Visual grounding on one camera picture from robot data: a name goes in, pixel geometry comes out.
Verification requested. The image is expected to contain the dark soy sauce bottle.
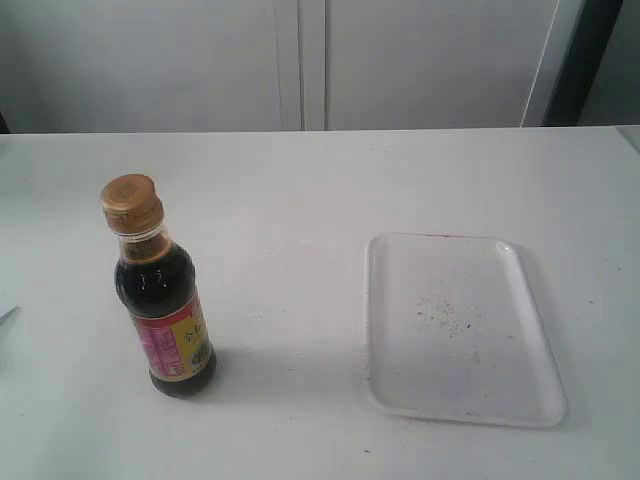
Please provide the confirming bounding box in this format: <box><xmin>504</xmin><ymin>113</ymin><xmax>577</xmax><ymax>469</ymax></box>
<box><xmin>101</xmin><ymin>174</ymin><xmax>217</xmax><ymax>399</ymax></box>

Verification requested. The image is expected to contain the white cabinet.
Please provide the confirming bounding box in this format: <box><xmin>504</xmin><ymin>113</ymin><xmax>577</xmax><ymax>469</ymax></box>
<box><xmin>1</xmin><ymin>1</ymin><xmax>583</xmax><ymax>133</ymax></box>

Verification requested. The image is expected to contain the dark vertical post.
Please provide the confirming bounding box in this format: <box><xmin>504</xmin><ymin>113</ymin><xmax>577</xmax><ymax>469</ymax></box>
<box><xmin>543</xmin><ymin>0</ymin><xmax>624</xmax><ymax>127</ymax></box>

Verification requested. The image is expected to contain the white rectangular plastic tray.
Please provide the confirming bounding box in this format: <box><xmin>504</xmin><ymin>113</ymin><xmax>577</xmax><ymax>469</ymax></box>
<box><xmin>365</xmin><ymin>233</ymin><xmax>567</xmax><ymax>428</ymax></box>

